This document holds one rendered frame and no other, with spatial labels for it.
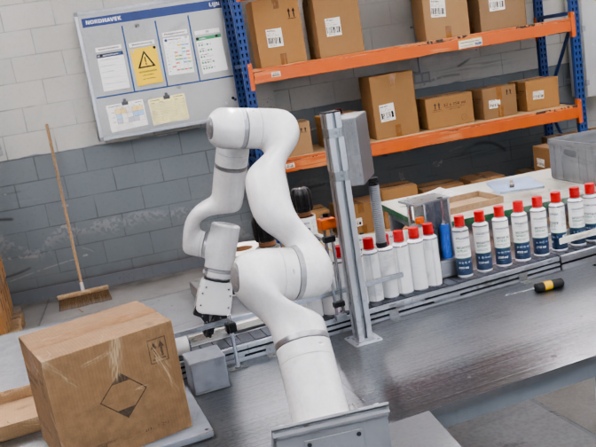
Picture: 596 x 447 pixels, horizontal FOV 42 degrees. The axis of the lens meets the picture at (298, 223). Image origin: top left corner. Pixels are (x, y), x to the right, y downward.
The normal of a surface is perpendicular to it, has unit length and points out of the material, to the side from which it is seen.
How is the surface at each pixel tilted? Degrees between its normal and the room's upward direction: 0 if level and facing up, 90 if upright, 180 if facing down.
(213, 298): 90
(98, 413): 90
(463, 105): 90
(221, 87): 90
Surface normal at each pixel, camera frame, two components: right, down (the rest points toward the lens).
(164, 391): 0.51, 0.11
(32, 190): 0.21, 0.18
